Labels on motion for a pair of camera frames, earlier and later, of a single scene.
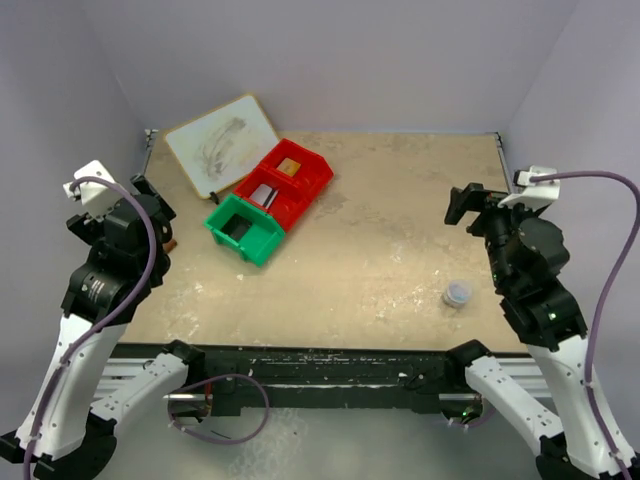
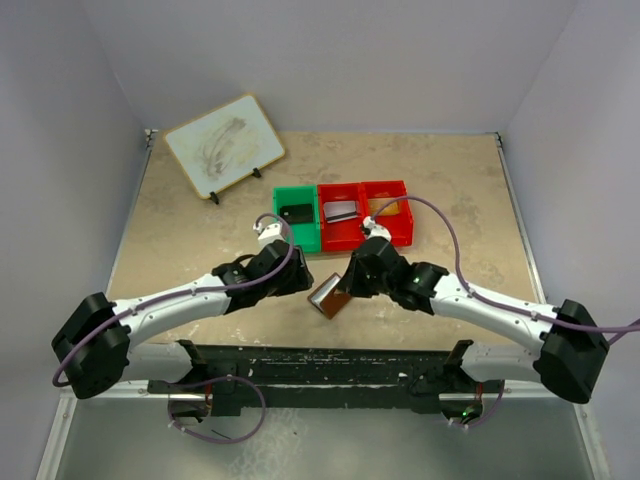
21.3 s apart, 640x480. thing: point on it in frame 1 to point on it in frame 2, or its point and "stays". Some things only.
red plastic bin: (300, 166) to (396, 217)
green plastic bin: (241, 224) to (305, 235)
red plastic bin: (275, 194) to (345, 235)
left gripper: (93, 228) to (299, 279)
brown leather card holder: (169, 246) to (326, 299)
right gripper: (474, 197) to (349, 283)
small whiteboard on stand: (219, 147) stays
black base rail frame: (365, 377) stays
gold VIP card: (289, 166) to (375, 204)
